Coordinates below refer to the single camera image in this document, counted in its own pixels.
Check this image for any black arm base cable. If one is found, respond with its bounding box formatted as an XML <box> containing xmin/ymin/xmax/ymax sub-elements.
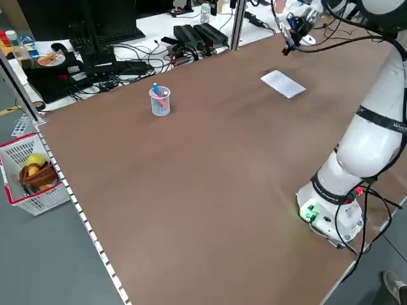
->
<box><xmin>358</xmin><ymin>183</ymin><xmax>404</xmax><ymax>255</ymax></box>

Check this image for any orange printed disc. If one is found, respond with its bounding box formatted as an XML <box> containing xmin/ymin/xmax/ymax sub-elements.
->
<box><xmin>37</xmin><ymin>53</ymin><xmax>65</xmax><ymax>67</ymax></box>

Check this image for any white plastic basket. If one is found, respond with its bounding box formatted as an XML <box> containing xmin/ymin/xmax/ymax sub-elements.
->
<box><xmin>0</xmin><ymin>132</ymin><xmax>71</xmax><ymax>217</ymax></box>

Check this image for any aluminium frame post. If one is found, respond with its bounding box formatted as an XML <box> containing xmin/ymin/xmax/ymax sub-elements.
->
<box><xmin>230</xmin><ymin>0</ymin><xmax>248</xmax><ymax>51</ymax></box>
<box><xmin>0</xmin><ymin>50</ymin><xmax>48</xmax><ymax>124</ymax></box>

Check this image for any slotted aluminium table rail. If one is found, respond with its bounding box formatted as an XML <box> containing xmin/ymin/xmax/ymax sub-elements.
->
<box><xmin>35</xmin><ymin>131</ymin><xmax>132</xmax><ymax>305</ymax></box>

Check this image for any black flat equipment box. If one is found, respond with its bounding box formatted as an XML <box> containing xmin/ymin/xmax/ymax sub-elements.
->
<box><xmin>24</xmin><ymin>50</ymin><xmax>119</xmax><ymax>105</ymax></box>

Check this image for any brown wicker basket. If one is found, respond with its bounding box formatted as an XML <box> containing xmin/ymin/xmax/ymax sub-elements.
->
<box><xmin>19</xmin><ymin>161</ymin><xmax>59</xmax><ymax>189</ymax></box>

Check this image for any yellow ball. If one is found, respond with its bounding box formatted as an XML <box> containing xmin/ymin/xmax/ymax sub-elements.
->
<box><xmin>25</xmin><ymin>153</ymin><xmax>47</xmax><ymax>168</ymax></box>

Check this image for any person's shoe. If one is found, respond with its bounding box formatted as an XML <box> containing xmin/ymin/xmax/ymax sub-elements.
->
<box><xmin>382</xmin><ymin>270</ymin><xmax>407</xmax><ymax>304</ymax></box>

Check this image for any black computer monitor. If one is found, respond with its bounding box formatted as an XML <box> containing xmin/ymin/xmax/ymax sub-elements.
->
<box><xmin>17</xmin><ymin>0</ymin><xmax>138</xmax><ymax>43</ymax></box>

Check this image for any white A4 paper sheet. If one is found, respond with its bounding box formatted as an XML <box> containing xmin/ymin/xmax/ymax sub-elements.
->
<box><xmin>260</xmin><ymin>69</ymin><xmax>308</xmax><ymax>100</ymax></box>

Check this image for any black monitor stand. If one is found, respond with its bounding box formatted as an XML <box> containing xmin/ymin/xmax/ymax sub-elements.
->
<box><xmin>69</xmin><ymin>0</ymin><xmax>118</xmax><ymax>76</ymax></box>

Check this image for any black power adapter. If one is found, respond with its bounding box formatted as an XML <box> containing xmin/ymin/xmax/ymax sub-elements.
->
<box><xmin>244</xmin><ymin>11</ymin><xmax>265</xmax><ymax>28</ymax></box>

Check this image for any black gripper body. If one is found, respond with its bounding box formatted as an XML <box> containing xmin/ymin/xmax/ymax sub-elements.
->
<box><xmin>287</xmin><ymin>14</ymin><xmax>315</xmax><ymax>44</ymax></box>

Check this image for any black keyboard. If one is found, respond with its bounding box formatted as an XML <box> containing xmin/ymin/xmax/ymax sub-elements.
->
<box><xmin>95</xmin><ymin>29</ymin><xmax>148</xmax><ymax>44</ymax></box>

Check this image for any black power brick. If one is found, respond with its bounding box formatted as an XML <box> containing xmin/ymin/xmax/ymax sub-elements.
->
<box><xmin>193</xmin><ymin>22</ymin><xmax>230</xmax><ymax>48</ymax></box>
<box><xmin>173</xmin><ymin>24</ymin><xmax>205</xmax><ymax>51</ymax></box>

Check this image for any clear mesh pen cup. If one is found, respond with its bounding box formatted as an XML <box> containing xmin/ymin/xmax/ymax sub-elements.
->
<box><xmin>149</xmin><ymin>85</ymin><xmax>172</xmax><ymax>117</ymax></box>

